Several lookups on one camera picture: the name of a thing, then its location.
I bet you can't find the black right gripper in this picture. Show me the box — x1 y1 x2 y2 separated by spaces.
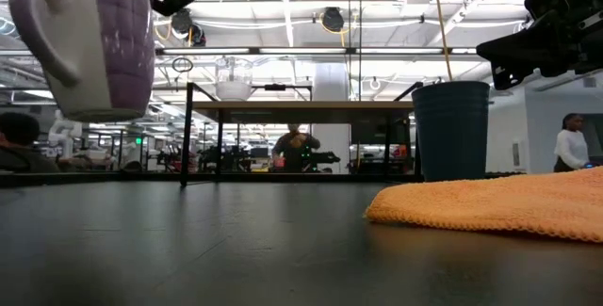
475 0 603 91

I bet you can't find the purple mug with white handle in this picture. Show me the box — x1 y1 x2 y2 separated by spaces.
8 0 156 123

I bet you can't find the clear glass mug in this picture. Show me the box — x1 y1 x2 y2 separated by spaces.
215 56 254 103

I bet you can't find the dark blue plastic cup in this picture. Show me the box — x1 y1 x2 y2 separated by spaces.
412 80 491 183

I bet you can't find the wooden shelf with black legs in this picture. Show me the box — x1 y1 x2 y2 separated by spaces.
180 81 423 187

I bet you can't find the person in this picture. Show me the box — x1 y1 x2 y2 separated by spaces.
271 124 321 174
553 113 593 174
0 111 60 174

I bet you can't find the ceiling light strip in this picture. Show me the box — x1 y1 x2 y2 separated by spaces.
155 46 477 56

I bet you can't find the yellow-orange cloth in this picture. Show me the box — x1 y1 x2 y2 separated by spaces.
364 167 603 244

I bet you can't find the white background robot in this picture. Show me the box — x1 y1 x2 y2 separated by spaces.
49 110 84 159

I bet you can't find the white pillar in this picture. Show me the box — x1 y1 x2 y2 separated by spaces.
313 63 352 175

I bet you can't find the black ceiling cable reel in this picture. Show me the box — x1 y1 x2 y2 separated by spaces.
170 8 207 47
322 7 345 33

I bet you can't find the yellow cable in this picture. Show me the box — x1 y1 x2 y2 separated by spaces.
431 0 453 82

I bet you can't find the black aluminium table frame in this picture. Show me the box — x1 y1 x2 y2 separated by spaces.
0 170 524 188

